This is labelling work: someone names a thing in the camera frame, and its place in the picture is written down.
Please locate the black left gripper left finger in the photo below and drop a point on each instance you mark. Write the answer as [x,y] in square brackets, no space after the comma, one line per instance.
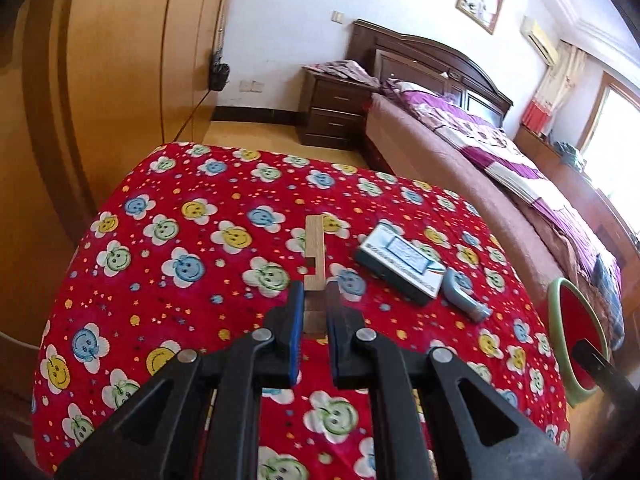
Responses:
[198,417]

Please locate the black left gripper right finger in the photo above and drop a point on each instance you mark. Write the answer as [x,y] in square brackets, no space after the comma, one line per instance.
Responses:
[433,416]

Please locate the wooden stick piece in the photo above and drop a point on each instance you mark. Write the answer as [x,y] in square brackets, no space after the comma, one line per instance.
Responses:
[315,279]

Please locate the blue plastic hook pipe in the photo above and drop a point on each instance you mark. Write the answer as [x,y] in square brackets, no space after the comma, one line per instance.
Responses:
[456,291]

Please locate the red bin with green rim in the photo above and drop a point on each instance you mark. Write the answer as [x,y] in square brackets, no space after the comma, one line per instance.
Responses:
[570,318]

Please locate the teal white cigarette box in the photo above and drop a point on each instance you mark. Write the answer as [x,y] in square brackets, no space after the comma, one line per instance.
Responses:
[389,256]

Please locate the blue plaid pillow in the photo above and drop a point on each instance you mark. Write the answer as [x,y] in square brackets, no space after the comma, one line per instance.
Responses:
[602,280]

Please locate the red smiley flower tablecloth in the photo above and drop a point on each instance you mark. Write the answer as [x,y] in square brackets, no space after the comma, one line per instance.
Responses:
[199,243]

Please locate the bed with pink sheet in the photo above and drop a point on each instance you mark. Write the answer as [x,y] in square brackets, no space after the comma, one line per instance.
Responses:
[538,250]

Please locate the long wooden window cabinet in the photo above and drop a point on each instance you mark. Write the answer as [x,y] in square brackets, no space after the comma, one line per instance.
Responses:
[590,202]

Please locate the dark wooden nightstand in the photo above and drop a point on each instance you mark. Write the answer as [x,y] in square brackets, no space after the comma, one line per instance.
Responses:
[332,112]

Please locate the green clothes on cabinet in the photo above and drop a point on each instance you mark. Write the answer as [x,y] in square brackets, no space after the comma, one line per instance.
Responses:
[570,156]

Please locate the window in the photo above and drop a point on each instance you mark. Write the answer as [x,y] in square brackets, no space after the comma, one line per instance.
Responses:
[610,145]

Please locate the purple white quilt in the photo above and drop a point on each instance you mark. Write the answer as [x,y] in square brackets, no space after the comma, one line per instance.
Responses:
[488,148]

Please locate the clothes on nightstand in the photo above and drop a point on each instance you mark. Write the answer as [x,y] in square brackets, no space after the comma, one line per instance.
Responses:
[348,70]

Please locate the dark wooden headboard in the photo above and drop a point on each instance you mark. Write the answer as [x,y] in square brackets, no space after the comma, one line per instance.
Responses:
[449,73]

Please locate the black bag on wardrobe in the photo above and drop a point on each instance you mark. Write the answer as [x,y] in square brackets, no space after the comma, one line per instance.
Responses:
[218,73]

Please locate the red white curtain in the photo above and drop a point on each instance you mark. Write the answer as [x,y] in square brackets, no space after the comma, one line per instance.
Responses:
[559,80]

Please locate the wooden wardrobe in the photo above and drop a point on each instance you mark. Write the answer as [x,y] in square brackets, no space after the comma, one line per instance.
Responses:
[88,87]

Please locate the white wall air conditioner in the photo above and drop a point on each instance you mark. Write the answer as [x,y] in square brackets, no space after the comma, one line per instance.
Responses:
[537,37]

